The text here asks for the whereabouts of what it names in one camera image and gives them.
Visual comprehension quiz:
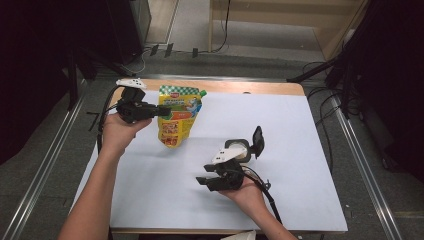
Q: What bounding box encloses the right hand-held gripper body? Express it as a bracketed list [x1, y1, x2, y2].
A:
[212, 146, 248, 192]

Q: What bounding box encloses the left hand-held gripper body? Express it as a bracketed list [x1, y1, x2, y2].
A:
[115, 78, 158, 124]

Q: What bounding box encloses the yellow seasoning pouch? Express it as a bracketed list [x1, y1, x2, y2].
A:
[157, 84, 208, 149]

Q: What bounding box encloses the glass jar with black lid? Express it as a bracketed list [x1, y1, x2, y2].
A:
[223, 125, 266, 164]

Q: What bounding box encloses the person's right hand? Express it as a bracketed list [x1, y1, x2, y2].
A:
[218, 176, 268, 213]

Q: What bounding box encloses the person's left hand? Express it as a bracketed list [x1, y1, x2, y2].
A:
[101, 112, 153, 156]

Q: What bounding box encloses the white paper sheet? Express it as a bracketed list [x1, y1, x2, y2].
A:
[71, 89, 349, 233]

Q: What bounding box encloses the black curtain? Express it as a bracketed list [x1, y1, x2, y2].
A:
[0, 0, 113, 165]
[328, 0, 424, 183]

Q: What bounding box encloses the black stand leg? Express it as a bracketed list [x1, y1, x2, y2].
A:
[286, 58, 338, 84]

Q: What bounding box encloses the light wooden cabinet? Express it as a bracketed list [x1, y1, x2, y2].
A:
[208, 0, 371, 62]

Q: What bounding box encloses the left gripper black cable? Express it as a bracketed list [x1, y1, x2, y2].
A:
[96, 85, 124, 154]

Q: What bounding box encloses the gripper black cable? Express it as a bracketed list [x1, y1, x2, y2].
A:
[241, 165, 283, 224]
[96, 85, 124, 154]

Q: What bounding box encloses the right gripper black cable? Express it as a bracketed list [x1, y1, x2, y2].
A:
[241, 165, 283, 224]

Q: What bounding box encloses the black floor cable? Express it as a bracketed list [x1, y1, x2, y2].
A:
[212, 0, 232, 54]

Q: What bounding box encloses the metal floor rail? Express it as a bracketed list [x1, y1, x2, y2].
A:
[0, 96, 85, 240]
[329, 96, 404, 240]

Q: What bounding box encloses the bundle of black cables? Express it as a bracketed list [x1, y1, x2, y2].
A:
[302, 61, 364, 174]

